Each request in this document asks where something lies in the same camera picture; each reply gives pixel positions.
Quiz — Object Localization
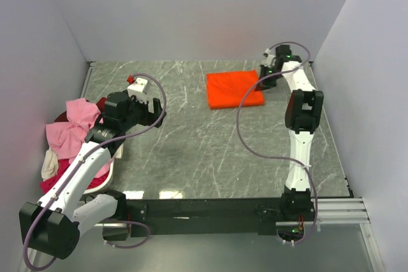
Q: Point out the pink t-shirt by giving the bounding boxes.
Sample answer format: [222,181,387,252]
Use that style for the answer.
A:
[46,98,101,160]

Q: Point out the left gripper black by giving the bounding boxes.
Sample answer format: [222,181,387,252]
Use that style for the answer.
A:
[120,93,166,131]

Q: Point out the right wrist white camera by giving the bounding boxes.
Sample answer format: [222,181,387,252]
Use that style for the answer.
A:
[262,48,276,69]

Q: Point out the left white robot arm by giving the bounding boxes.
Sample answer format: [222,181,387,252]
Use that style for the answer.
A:
[18,90,167,259]

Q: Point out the magenta t-shirt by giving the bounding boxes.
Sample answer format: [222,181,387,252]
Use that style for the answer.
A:
[40,159,112,193]

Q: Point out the orange t-shirt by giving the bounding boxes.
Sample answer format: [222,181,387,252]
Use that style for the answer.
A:
[207,69,258,110]

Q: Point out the aluminium extrusion rail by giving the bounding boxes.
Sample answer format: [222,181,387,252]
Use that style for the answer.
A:
[273,197,370,227]

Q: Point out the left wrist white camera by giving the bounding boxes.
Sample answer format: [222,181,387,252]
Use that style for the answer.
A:
[127,75,151,104]

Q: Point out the wrist white camera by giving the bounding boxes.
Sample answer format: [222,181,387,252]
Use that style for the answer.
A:
[127,75,151,104]
[262,48,276,69]

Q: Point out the white laundry basket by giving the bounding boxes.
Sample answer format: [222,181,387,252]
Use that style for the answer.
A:
[84,145,124,195]

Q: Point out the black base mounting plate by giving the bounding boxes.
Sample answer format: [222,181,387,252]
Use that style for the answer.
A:
[113,197,316,236]

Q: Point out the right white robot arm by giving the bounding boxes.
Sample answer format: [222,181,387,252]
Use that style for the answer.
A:
[256,43,324,220]

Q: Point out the cream t-shirt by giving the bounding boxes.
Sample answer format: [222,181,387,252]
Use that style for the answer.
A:
[41,148,59,181]

